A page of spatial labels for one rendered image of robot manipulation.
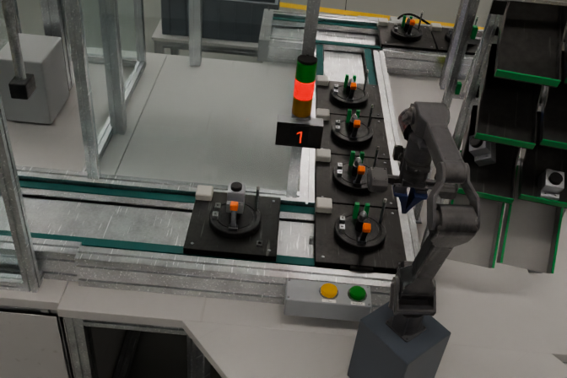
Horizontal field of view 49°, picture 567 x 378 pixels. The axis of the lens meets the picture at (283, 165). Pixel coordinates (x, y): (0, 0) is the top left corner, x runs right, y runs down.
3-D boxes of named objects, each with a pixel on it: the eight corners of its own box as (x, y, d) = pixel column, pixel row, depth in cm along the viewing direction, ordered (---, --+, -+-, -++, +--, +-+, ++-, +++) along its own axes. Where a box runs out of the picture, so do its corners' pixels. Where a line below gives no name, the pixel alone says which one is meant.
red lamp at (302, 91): (312, 101, 157) (315, 84, 154) (293, 99, 157) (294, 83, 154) (313, 92, 161) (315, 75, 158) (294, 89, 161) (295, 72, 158)
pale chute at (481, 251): (489, 268, 160) (494, 268, 156) (439, 257, 162) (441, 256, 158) (507, 163, 164) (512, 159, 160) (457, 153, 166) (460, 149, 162)
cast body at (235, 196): (242, 213, 164) (244, 193, 159) (225, 213, 164) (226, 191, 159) (245, 194, 170) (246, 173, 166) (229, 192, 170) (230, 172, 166)
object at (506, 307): (650, 369, 158) (655, 363, 156) (58, 316, 156) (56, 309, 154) (511, 93, 272) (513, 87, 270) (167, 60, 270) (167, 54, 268)
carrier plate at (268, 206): (276, 261, 161) (276, 256, 160) (183, 253, 161) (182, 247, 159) (280, 202, 180) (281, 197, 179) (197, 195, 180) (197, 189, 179)
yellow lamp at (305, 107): (310, 118, 160) (312, 102, 157) (291, 116, 160) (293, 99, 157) (310, 108, 164) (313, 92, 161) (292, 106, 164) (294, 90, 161)
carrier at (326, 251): (407, 275, 161) (417, 240, 154) (314, 267, 161) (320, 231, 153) (396, 214, 180) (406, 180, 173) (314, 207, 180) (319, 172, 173)
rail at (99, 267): (421, 316, 162) (430, 288, 156) (78, 285, 161) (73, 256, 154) (418, 300, 166) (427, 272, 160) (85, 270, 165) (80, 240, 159)
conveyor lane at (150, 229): (400, 297, 167) (407, 271, 161) (85, 268, 166) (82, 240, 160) (390, 225, 190) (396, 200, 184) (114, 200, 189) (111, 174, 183)
